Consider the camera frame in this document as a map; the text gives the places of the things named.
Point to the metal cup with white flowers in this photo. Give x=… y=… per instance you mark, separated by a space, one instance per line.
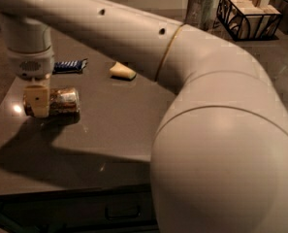
x=198 y=13

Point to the yellow sponge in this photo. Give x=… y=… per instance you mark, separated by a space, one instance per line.
x=121 y=71

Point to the orange soda can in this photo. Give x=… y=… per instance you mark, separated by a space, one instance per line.
x=62 y=101

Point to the black wire napkin basket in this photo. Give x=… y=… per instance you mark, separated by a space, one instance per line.
x=246 y=20

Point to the blue snack bar wrapper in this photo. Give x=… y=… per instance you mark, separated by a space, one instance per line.
x=69 y=67

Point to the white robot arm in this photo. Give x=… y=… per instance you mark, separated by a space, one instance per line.
x=219 y=162

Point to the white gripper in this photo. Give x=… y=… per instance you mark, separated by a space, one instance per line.
x=31 y=65

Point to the left drawer with handle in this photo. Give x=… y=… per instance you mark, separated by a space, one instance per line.
x=125 y=209

